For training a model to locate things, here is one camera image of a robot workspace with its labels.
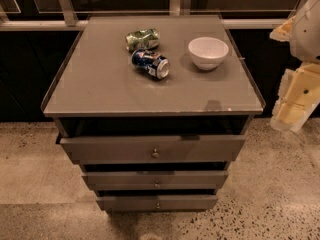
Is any crushed blue soda can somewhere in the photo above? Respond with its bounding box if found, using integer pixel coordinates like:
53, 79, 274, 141
131, 49, 170, 80

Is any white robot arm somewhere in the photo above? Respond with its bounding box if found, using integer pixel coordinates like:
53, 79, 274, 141
269, 0, 320, 132

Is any grey bottom drawer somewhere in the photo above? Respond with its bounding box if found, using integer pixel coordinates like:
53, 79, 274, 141
97, 195, 217, 212

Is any grey drawer cabinet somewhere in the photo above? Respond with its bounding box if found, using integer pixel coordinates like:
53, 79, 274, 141
42, 16, 265, 199

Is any grey drawer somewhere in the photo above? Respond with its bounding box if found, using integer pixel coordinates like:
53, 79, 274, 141
97, 195, 217, 212
83, 171, 228, 191
60, 135, 245, 164

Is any grey top drawer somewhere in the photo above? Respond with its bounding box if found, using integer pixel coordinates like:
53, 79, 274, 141
60, 135, 245, 164

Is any white ceramic bowl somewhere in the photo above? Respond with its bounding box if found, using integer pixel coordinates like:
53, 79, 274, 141
188, 37, 229, 70

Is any metal railing frame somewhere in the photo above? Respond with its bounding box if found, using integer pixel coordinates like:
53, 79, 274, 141
0, 0, 307, 31

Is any crushed green soda can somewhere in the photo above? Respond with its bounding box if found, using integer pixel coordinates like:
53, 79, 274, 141
125, 28, 160, 52

